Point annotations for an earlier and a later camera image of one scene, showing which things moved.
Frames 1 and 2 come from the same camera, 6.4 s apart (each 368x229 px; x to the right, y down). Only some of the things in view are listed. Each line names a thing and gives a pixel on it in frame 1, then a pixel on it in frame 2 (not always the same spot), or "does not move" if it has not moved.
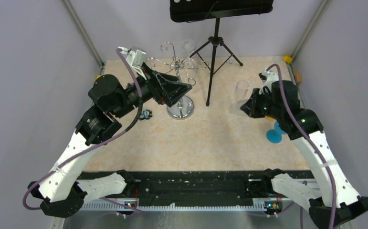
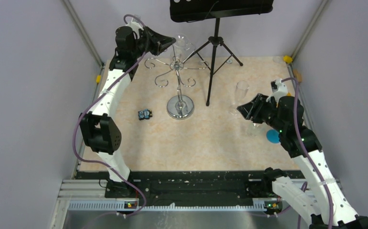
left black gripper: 165,88 -> 159,42
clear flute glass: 241,90 does not move
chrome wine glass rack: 184,108 does not move
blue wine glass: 275,135 does not move
